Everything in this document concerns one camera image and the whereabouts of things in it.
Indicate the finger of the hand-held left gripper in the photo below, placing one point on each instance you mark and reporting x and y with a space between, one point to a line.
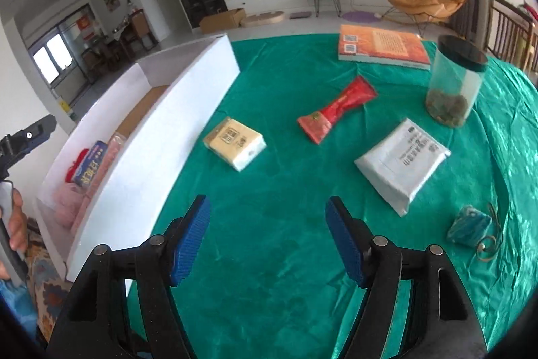
33 132

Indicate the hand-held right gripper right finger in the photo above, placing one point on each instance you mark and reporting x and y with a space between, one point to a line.
342 241

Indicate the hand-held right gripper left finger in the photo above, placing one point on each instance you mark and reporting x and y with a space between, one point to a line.
191 241

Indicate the red fabric item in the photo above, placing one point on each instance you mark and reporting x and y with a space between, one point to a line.
77 164

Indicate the dark cylindrical can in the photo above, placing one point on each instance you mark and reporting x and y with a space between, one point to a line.
90 163

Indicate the pink mesh bath loofah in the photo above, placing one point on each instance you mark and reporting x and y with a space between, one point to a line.
67 203

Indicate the pink face masks pack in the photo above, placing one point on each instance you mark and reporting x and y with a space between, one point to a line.
114 146

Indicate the white box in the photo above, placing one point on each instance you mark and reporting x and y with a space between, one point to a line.
168 123

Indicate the person's left hand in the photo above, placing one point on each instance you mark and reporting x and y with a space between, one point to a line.
19 224

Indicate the patterned rug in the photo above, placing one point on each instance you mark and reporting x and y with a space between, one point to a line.
46 291

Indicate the person's blue clothing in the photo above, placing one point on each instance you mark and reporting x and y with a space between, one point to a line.
14 308

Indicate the green tablecloth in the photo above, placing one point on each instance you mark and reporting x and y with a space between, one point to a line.
286 182

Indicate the grey wet wipes pack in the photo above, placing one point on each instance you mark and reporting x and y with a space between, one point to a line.
399 161

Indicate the yellow tissue pack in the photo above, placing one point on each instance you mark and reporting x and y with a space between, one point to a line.
233 140

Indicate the dark dining table with chairs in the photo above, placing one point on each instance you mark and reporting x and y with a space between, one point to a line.
122 39

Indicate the red foil packet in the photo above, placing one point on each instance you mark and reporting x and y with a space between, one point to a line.
336 106

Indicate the orange book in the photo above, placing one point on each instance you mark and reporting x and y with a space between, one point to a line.
378 43

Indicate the clear jar with black lid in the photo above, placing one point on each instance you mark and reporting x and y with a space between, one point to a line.
454 73

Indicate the cardboard box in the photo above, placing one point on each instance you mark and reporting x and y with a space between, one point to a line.
220 21

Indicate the purple round floor mat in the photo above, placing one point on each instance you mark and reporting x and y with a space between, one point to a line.
359 16

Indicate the grey flat floor scale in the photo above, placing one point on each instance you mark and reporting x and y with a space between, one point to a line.
300 15

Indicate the beige oval floor pad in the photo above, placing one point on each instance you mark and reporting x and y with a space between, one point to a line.
262 19

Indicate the brown wooden chair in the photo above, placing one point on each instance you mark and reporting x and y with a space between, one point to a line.
504 22

